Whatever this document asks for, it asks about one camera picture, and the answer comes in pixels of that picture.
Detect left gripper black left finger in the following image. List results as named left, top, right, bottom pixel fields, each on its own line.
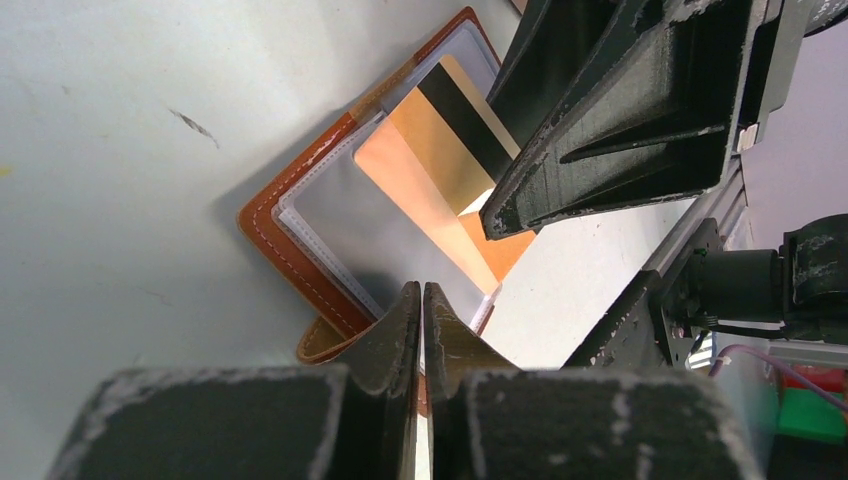
left=48, top=281, right=421, bottom=479

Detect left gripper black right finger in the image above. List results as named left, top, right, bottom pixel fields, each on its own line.
left=423, top=283, right=765, bottom=479

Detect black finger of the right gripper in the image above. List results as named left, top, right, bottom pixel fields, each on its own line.
left=481, top=1, right=768, bottom=239
left=487, top=0, right=619, bottom=148

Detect gold black-striped credit card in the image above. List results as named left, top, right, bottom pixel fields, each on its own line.
left=353, top=54, right=520, bottom=295

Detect brown leather card holder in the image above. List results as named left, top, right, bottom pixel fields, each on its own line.
left=238, top=8, right=535, bottom=364

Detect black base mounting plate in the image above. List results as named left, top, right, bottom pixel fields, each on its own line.
left=564, top=218, right=722, bottom=369

